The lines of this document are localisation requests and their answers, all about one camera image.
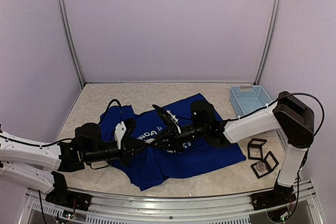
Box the round brooch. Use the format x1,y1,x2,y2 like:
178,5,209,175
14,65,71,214
256,162,267,172

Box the front aluminium rail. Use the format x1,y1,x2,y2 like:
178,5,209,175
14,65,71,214
19,180,325,223

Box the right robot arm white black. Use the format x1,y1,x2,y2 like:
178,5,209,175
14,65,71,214
150,91,321,205

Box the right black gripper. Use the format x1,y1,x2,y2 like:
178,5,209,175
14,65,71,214
150,122,208,152

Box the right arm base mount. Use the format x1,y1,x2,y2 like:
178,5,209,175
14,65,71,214
251,182,297,211

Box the left aluminium frame post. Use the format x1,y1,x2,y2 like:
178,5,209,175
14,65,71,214
57,0,86,89

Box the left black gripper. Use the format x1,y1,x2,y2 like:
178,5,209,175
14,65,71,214
85,137,149,167

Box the right aluminium frame post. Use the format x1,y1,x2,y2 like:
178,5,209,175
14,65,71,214
253,0,281,85

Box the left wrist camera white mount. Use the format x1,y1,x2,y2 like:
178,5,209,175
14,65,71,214
114,118,137,150

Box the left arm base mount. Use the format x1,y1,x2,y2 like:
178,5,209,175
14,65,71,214
45,171,92,211

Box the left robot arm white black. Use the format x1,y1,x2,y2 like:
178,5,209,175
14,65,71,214
1,122,149,206

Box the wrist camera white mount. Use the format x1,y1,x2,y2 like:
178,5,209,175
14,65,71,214
114,118,137,150
152,104,182,134

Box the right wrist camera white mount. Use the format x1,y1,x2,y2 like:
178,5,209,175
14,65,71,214
152,104,182,134

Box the light blue plastic basket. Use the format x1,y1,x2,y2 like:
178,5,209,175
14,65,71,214
229,85,272,116

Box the black display box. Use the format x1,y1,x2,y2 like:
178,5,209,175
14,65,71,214
247,138,267,161
251,151,279,179

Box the aluminium frame post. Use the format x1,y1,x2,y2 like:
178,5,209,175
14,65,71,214
253,0,281,85
57,0,86,89

